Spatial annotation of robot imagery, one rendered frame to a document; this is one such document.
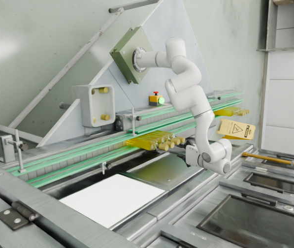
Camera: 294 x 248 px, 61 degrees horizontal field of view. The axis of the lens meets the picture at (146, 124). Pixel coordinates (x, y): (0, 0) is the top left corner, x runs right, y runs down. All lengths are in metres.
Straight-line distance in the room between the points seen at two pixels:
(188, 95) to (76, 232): 0.83
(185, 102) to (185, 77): 0.14
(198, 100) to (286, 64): 6.13
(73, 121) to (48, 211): 1.05
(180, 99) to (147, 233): 0.54
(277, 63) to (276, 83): 0.48
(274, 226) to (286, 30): 6.35
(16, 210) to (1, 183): 0.09
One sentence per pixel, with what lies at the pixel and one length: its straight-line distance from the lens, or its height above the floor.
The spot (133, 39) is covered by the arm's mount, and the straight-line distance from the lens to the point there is 1.61.
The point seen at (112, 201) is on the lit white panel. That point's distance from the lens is 1.12.
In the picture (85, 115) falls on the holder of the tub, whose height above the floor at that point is 0.79.
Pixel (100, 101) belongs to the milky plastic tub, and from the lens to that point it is 1.50.
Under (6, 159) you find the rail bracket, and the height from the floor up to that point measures 0.86.
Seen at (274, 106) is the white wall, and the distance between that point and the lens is 7.26.
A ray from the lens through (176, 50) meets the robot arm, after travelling 1.31.
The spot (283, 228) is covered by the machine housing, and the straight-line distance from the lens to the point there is 1.13.
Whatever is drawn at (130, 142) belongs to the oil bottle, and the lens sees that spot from 1.51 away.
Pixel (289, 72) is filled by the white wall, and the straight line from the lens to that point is 7.13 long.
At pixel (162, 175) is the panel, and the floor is 1.19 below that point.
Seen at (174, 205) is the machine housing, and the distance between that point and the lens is 1.10.
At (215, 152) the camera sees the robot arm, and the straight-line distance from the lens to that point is 1.06.
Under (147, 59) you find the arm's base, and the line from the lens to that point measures 1.55.
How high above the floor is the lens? 1.92
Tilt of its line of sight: 39 degrees down
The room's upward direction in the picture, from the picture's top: 99 degrees clockwise
